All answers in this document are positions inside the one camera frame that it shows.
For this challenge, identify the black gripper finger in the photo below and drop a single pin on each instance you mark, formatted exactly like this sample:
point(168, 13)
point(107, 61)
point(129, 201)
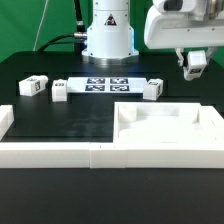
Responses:
point(181, 59)
point(211, 51)

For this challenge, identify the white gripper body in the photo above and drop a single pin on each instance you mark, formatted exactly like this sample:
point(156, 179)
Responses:
point(177, 30)

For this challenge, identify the white square tabletop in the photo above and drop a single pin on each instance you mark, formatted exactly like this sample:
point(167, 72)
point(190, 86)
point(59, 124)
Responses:
point(147, 122)

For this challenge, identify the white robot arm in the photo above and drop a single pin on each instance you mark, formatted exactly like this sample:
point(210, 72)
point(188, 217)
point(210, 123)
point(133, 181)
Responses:
point(111, 37)

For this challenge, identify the white U-shaped fence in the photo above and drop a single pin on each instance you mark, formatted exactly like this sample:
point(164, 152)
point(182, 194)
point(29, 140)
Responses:
point(105, 155)

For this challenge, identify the white fiducial tag sheet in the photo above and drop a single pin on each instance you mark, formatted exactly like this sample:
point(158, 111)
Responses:
point(108, 85)

